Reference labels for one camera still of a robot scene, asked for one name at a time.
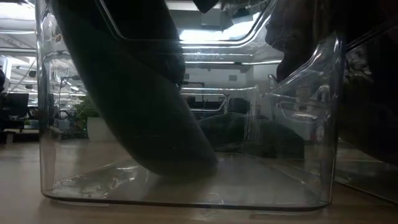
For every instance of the low wooden table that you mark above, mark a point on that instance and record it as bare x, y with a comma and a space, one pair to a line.
18, 134

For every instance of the person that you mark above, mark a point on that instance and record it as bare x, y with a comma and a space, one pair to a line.
2, 79

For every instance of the ceiling light panel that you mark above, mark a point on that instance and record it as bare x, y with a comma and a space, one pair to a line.
214, 34

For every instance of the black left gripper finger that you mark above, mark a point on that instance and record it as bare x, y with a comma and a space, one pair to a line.
205, 5

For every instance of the maroon hat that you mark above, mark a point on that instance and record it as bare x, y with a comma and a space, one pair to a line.
373, 109

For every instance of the black monitor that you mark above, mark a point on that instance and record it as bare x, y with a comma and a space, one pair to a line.
14, 109

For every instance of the grey wall panel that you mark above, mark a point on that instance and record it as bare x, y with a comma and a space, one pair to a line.
186, 76
232, 77

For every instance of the small green potted plant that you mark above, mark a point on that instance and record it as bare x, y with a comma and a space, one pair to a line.
84, 113

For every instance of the clear plastic bin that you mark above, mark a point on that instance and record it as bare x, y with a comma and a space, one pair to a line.
264, 186
367, 177

